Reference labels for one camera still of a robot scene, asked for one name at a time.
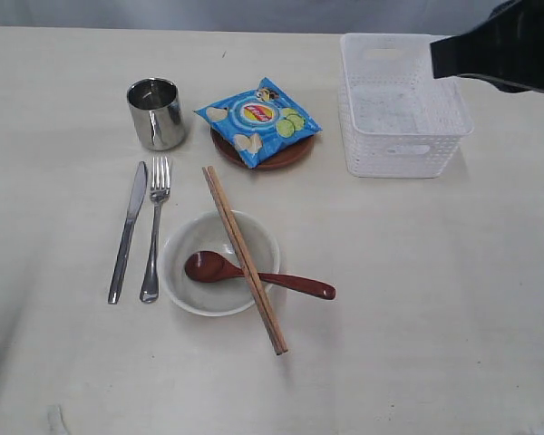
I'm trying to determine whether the white perforated plastic basket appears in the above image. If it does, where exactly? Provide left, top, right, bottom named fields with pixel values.
left=338, top=33, right=473, bottom=179

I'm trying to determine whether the brown round wooden plate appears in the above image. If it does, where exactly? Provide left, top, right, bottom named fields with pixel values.
left=210, top=129, right=316, bottom=170

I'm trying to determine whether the blue chips snack bag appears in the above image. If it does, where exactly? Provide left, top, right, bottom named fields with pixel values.
left=195, top=77, right=322, bottom=169

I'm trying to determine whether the brown wooden chopstick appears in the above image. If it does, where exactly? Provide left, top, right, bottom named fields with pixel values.
left=207, top=165, right=289, bottom=354
left=201, top=166, right=283, bottom=357

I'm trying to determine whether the glossy ceramic bowl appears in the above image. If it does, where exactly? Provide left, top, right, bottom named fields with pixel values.
left=159, top=211, right=280, bottom=317

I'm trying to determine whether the stainless steel cup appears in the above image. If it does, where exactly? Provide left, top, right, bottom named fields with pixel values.
left=126, top=77, right=186, bottom=151

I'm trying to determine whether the dark wooden spoon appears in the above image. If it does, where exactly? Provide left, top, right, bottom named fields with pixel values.
left=184, top=250, right=336, bottom=300

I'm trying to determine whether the silver metal fork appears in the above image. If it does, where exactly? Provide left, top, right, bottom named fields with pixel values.
left=139, top=156, right=171, bottom=304

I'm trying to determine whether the silver metal table knife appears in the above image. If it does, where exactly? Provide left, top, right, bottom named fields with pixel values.
left=107, top=161, right=148, bottom=305

